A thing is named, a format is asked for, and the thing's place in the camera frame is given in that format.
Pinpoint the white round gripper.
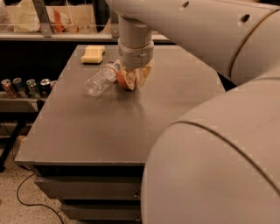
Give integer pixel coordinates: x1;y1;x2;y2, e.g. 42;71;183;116
118;42;154;88

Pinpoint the red apple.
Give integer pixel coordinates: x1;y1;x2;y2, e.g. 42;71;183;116
116;72;137;91

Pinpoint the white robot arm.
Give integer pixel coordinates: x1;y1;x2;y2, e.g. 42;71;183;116
107;0;280;224

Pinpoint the clear plastic water bottle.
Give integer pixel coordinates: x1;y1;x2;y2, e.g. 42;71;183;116
85;60;121;97

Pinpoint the yellow sponge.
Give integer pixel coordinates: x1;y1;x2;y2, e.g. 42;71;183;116
80;45;105;64

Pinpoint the red drink can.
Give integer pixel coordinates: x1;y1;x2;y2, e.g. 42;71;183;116
50;80;57;90

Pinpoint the dark drink can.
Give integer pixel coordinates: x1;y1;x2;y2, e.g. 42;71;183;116
40;79;51;96

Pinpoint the grey drawer cabinet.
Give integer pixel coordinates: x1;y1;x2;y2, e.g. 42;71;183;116
16;45;224;224

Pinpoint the orange white bag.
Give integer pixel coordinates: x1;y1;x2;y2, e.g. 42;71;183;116
36;7;80;33

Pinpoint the green drink can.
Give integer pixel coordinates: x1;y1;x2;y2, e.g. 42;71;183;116
26;79;41;99

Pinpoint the black table leg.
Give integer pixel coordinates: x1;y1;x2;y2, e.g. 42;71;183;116
0;120;25;172

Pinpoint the orange drink can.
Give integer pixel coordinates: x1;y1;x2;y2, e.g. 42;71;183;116
1;79;18;99

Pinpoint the upper grey drawer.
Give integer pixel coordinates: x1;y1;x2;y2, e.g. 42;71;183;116
35;177;141;200

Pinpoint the grey drawer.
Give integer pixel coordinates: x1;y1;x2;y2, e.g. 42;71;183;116
60;204;141;221
35;177;141;200

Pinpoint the lower grey drawer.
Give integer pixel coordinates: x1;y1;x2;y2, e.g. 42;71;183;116
60;204;141;221

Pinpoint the middle metal bracket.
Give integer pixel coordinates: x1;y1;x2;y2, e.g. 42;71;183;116
110;11;119;39

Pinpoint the metal bracket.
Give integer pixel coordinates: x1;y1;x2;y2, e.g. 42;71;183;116
110;11;119;39
32;0;53;38

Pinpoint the left metal bracket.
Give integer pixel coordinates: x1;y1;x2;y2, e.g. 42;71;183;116
32;0;53;38

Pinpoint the black floor cable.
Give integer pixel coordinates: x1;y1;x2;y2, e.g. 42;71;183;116
12;145;65;224

